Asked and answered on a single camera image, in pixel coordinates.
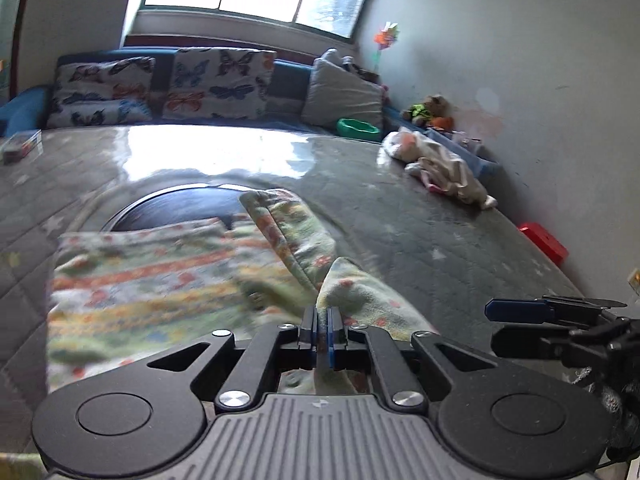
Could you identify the red box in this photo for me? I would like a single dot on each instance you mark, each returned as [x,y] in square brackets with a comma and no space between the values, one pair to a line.
[545,242]

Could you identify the clear plastic box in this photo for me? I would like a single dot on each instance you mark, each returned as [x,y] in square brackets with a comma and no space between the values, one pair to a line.
[20,145]

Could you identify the grey pillow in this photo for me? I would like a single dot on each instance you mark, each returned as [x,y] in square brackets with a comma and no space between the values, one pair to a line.
[342,100]

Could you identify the colourful pinwheel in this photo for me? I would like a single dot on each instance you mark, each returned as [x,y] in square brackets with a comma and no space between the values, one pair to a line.
[386,37]

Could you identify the blue sofa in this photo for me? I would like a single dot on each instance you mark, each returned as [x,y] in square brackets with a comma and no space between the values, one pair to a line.
[287,82]

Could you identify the butterfly print pillow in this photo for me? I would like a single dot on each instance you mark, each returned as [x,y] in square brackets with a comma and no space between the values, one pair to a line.
[100,92]
[215,82]

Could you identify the black round disc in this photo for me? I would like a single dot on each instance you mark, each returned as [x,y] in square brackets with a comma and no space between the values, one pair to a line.
[175,205]

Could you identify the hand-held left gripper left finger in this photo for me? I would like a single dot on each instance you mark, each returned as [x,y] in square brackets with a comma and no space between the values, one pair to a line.
[310,332]

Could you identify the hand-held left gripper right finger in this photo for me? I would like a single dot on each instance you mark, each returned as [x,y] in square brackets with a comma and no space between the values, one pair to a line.
[332,334]

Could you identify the stuffed toy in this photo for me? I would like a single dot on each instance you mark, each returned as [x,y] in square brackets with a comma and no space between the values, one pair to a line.
[430,110]

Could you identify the green plastic bowl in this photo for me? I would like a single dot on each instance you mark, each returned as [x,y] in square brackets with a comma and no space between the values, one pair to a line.
[357,127]

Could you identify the blue storage bin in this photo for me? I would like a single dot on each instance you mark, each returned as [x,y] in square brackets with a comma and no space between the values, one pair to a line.
[482,162]

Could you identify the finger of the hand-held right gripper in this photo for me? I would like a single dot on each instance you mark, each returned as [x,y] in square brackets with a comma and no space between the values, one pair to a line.
[530,342]
[517,310]

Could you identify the white crumpled clothes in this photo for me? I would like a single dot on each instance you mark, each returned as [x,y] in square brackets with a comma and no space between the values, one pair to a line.
[440,165]

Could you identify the floral striped green garment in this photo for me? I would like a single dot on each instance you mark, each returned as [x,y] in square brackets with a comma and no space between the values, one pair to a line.
[150,270]

